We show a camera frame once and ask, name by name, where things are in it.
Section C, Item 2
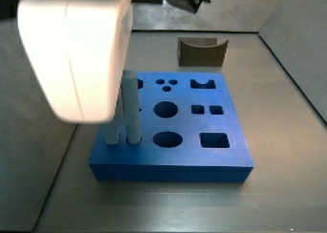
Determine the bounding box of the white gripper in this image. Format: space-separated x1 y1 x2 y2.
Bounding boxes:
18 0 133 123

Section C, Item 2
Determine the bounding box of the blue shape-sorting board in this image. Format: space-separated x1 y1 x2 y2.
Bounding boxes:
90 72 255 183

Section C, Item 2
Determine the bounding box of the black curved holder stand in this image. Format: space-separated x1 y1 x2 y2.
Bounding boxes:
177 37 230 67

